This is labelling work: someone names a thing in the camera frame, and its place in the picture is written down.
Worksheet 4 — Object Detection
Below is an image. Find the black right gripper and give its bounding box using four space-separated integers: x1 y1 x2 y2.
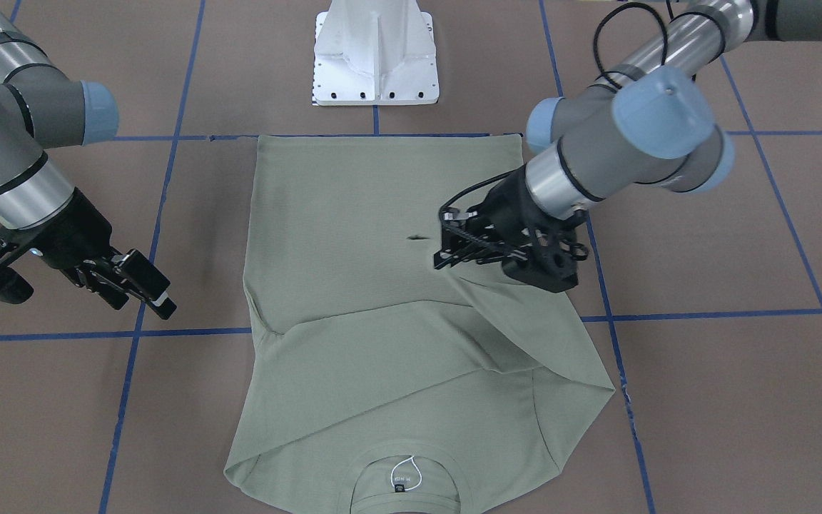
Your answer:
0 189 177 320

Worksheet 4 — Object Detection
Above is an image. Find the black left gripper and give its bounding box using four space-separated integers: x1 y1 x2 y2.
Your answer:
434 166 589 293

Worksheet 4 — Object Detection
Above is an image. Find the olive green long-sleeve shirt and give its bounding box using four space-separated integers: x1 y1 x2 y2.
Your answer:
224 134 614 513

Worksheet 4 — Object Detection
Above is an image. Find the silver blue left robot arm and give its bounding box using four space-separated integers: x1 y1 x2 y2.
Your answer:
433 1 822 293

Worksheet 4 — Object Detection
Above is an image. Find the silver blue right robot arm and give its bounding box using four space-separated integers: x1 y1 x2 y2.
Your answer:
0 12 176 319

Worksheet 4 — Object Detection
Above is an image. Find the white metal robot base mount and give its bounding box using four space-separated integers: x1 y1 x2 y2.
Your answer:
311 1 440 106

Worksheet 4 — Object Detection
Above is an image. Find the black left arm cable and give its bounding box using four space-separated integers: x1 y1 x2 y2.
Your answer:
593 0 701 90

